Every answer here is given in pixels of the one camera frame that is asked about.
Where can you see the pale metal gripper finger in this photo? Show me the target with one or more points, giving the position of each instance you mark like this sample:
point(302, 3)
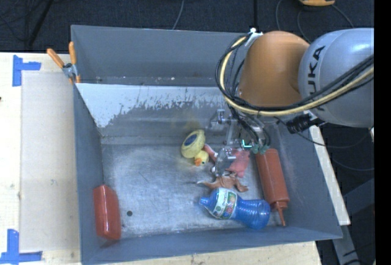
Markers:
point(226, 155)
point(220, 167)

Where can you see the pink toy animal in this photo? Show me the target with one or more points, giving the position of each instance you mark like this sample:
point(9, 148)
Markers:
point(241, 161)

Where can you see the brown toy animal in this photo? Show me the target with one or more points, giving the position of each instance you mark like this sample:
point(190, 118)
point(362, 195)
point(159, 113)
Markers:
point(227, 182)

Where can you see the yellow rubber duck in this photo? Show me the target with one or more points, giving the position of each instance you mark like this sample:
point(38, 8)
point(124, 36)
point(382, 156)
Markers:
point(201, 158)

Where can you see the yellow disc with blue face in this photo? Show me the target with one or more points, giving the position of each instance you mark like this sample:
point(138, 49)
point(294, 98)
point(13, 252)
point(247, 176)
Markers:
point(192, 143)

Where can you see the blue plastic bottle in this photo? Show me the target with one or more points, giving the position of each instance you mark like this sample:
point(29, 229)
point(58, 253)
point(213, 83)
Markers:
point(238, 209)

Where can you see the red-brown squeeze bottle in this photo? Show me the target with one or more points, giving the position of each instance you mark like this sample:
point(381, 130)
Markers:
point(272, 178)

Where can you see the grey metal bin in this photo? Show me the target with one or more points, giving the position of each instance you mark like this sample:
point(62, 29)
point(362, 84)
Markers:
point(159, 178)

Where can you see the red-brown flat block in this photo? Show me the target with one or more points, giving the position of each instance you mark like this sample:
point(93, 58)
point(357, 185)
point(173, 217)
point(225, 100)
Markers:
point(107, 212)

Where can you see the pale cardboard board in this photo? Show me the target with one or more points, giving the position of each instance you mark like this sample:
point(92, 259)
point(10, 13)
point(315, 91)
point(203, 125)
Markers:
point(46, 151)

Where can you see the black cylinder on white bracket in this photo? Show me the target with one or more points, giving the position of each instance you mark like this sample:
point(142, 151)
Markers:
point(299, 123)

